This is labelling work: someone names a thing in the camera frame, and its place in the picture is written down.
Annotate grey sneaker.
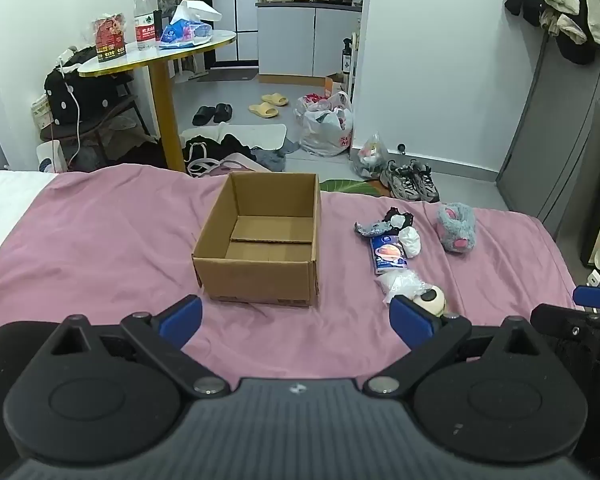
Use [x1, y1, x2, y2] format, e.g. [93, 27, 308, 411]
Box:
[409, 159, 441, 204]
[379, 160, 422, 202]

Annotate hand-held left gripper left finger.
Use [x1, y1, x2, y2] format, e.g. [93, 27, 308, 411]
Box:
[47, 295, 232, 401]

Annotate white floor mat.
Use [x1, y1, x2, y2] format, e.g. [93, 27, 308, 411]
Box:
[180, 123, 287, 152]

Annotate pink bed sheet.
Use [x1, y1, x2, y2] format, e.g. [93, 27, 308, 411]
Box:
[0, 167, 578, 381]

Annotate dark door mat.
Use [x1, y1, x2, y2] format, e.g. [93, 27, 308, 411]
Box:
[197, 68, 259, 83]

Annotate small white appliance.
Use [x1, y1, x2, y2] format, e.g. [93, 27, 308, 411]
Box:
[36, 139, 67, 174]

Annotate white sock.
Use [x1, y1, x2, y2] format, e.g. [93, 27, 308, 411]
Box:
[398, 227, 422, 259]

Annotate black polka dot bag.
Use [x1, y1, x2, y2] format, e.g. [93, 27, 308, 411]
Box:
[44, 46, 133, 127]

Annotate white kitchen cabinet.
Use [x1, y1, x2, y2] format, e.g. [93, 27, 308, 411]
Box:
[256, 1, 365, 79]

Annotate spray bottle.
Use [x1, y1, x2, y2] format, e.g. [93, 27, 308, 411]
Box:
[342, 31, 362, 87]

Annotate round table with yellow leg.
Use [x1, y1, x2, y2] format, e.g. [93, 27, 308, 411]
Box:
[78, 30, 238, 173]

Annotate clear water bottle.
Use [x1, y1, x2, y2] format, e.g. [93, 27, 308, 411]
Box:
[133, 0, 156, 51]

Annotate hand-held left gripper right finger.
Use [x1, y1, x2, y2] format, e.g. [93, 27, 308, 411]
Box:
[364, 295, 541, 397]

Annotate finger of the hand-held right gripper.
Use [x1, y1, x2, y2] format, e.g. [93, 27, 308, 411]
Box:
[530, 304, 600, 348]
[573, 285, 600, 309]

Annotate white bedding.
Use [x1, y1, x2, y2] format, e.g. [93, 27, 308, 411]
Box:
[0, 170, 58, 281]

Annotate white plastic shopping bag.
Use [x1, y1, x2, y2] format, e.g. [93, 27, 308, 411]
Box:
[293, 91, 355, 157]

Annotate blue tissue packet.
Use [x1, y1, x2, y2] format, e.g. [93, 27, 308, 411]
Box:
[369, 233, 409, 276]

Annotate grey plush slipper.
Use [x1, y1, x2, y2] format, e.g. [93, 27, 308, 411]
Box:
[436, 202, 477, 254]

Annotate blue tissue pack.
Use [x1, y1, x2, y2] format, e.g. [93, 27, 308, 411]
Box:
[158, 0, 223, 50]

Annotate green leaf cartoon rug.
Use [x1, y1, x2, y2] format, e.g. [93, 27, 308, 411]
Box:
[320, 178, 387, 199]

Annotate red snack bag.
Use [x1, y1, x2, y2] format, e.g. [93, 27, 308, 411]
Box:
[92, 13, 127, 64]

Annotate black lace cloth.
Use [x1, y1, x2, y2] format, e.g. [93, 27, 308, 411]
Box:
[354, 207, 416, 239]

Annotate clear bag of white stuffing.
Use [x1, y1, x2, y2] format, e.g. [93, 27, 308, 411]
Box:
[374, 268, 428, 307]

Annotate clear plastic trash bag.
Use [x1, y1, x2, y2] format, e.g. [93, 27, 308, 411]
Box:
[350, 133, 389, 180]

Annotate dark chair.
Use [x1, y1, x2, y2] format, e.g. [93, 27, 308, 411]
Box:
[40, 92, 153, 163]

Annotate black jacket with cream lining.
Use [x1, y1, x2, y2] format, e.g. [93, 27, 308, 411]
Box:
[504, 0, 600, 66]

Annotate white cable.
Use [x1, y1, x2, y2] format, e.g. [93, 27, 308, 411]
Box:
[50, 50, 83, 171]

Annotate brown cardboard box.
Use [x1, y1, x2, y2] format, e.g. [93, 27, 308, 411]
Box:
[192, 172, 322, 307]

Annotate small open cardboard box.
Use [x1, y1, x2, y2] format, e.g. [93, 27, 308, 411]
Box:
[324, 73, 349, 97]

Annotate black clothes pile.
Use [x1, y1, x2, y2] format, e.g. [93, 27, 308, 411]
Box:
[125, 132, 258, 173]

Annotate hamburger plush toy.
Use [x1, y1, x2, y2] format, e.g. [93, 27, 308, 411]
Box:
[414, 285, 449, 319]

